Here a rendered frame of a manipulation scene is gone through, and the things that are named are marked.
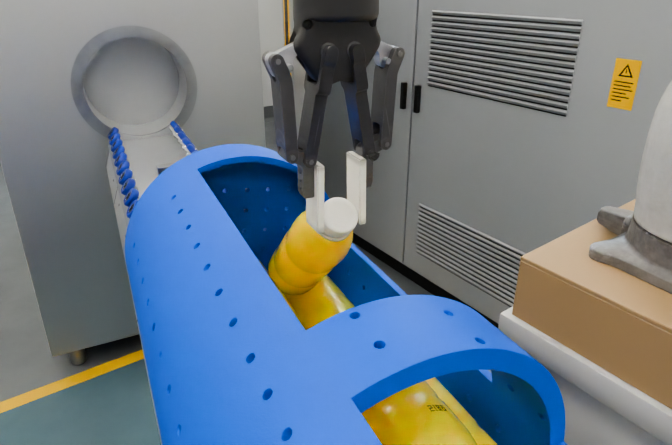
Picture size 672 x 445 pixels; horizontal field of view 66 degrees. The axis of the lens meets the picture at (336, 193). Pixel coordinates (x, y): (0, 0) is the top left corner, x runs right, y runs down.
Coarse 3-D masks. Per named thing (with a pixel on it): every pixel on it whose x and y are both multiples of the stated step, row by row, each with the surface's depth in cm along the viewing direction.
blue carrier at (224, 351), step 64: (192, 192) 57; (256, 192) 72; (128, 256) 63; (192, 256) 47; (256, 256) 76; (192, 320) 41; (256, 320) 36; (384, 320) 33; (448, 320) 34; (192, 384) 36; (256, 384) 32; (320, 384) 30; (384, 384) 29; (448, 384) 52; (512, 384) 41
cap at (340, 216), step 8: (328, 200) 52; (336, 200) 52; (344, 200) 52; (328, 208) 51; (336, 208) 52; (344, 208) 52; (352, 208) 52; (328, 216) 51; (336, 216) 51; (344, 216) 51; (352, 216) 52; (328, 224) 50; (336, 224) 51; (344, 224) 51; (352, 224) 51; (328, 232) 51; (336, 232) 51; (344, 232) 51
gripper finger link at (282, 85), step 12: (264, 60) 44; (276, 60) 43; (276, 72) 43; (288, 72) 44; (276, 84) 45; (288, 84) 44; (276, 96) 45; (288, 96) 44; (276, 108) 46; (288, 108) 45; (276, 120) 47; (288, 120) 45; (276, 132) 48; (288, 132) 46; (288, 144) 46; (288, 156) 46
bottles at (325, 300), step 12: (312, 288) 67; (324, 288) 66; (336, 288) 67; (288, 300) 69; (300, 300) 66; (312, 300) 65; (324, 300) 64; (336, 300) 64; (348, 300) 65; (300, 312) 66; (312, 312) 64; (324, 312) 62; (336, 312) 62; (312, 324) 63
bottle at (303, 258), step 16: (304, 224) 54; (288, 240) 57; (304, 240) 54; (320, 240) 53; (336, 240) 52; (352, 240) 56; (272, 256) 65; (288, 256) 58; (304, 256) 55; (320, 256) 54; (336, 256) 54; (272, 272) 64; (288, 272) 60; (304, 272) 58; (320, 272) 57; (288, 288) 64; (304, 288) 64
